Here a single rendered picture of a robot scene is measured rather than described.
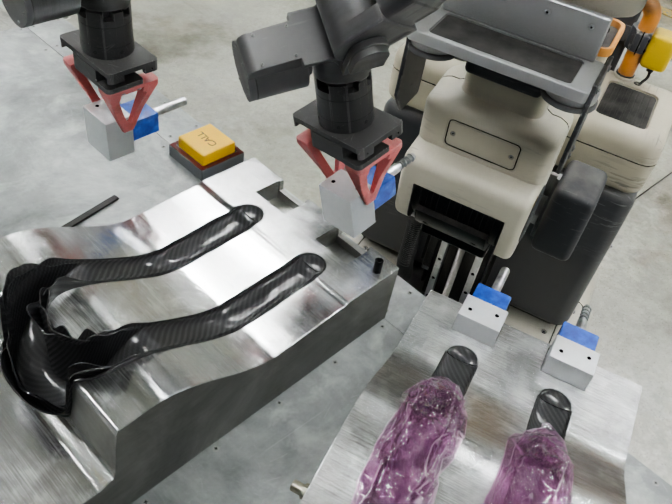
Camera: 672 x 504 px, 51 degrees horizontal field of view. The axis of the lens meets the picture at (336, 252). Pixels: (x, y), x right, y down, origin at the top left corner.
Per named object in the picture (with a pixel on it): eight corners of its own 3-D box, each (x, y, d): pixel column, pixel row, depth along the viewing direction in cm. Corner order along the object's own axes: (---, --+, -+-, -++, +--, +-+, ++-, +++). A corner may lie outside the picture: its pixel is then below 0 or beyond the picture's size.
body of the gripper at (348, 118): (361, 166, 69) (356, 101, 64) (292, 129, 75) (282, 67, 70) (405, 136, 72) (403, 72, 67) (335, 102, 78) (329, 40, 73)
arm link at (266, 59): (396, 47, 58) (362, -49, 58) (262, 82, 55) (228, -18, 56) (367, 97, 69) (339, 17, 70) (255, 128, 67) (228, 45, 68)
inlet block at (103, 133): (173, 109, 96) (172, 74, 92) (196, 126, 94) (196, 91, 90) (87, 142, 88) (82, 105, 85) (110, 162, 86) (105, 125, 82)
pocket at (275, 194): (280, 200, 94) (282, 178, 91) (307, 221, 91) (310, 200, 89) (254, 213, 91) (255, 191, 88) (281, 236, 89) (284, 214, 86)
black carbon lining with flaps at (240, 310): (247, 210, 89) (251, 149, 82) (337, 284, 82) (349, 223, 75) (-27, 350, 69) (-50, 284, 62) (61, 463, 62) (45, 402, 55)
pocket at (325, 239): (337, 245, 89) (341, 223, 86) (367, 269, 86) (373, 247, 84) (311, 260, 86) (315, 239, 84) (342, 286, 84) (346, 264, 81)
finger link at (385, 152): (363, 226, 75) (357, 155, 68) (317, 198, 79) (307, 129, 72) (405, 194, 78) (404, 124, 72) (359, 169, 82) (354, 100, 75)
